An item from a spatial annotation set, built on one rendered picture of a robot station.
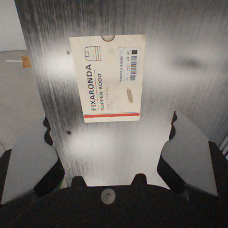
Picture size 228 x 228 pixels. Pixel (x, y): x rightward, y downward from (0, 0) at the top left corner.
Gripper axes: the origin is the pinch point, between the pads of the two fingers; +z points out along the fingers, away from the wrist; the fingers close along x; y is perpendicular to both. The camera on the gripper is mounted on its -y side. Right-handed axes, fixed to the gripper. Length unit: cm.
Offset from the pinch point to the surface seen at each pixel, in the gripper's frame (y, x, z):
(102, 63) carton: -3.8, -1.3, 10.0
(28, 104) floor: 42, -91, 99
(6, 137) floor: 86, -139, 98
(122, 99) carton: 3.0, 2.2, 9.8
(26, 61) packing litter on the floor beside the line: 0, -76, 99
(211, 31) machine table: -8.8, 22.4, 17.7
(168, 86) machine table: 3.2, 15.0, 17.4
